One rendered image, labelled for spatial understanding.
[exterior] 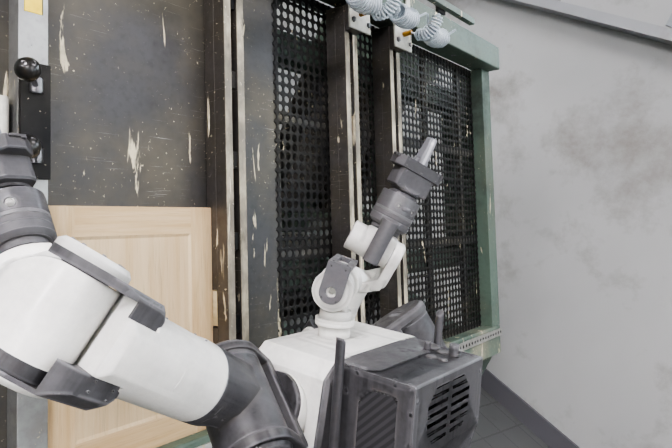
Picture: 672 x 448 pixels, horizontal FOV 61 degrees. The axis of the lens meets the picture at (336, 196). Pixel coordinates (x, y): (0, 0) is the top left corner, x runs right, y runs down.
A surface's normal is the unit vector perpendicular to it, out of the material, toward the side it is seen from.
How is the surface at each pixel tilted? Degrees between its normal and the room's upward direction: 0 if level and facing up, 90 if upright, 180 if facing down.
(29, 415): 60
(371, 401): 90
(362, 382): 90
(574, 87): 90
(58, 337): 69
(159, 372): 79
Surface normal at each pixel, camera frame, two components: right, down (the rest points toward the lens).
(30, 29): 0.78, -0.06
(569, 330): -0.72, -0.09
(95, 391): 0.79, 0.24
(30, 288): -0.21, -0.45
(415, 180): 0.33, 0.17
